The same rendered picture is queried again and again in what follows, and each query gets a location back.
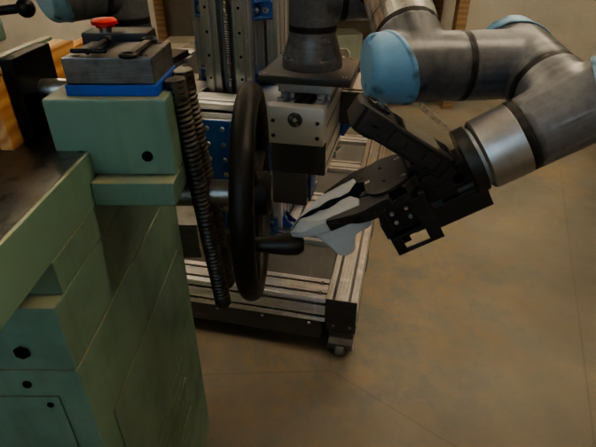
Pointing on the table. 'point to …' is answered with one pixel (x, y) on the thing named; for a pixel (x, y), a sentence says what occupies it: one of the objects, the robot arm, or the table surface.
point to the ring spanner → (137, 48)
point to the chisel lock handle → (19, 9)
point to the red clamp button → (104, 22)
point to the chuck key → (95, 46)
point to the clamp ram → (31, 85)
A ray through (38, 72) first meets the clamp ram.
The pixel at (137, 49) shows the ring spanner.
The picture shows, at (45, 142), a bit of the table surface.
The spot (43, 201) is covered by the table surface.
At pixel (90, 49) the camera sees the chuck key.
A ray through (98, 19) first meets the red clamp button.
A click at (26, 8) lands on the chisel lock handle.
